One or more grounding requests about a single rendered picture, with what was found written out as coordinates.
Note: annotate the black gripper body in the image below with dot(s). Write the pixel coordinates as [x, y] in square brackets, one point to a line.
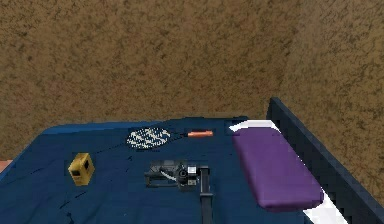
[182, 175]

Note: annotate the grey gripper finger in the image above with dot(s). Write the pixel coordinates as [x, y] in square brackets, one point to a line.
[168, 176]

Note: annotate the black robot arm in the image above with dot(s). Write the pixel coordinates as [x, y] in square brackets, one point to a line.
[205, 200]

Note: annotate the blue bed with dark headboard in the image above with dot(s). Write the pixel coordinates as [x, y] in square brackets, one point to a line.
[110, 196]

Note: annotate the yellow box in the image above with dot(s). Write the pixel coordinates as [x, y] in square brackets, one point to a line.
[80, 168]

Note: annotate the purple pillow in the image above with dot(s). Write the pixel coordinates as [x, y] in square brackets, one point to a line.
[276, 170]

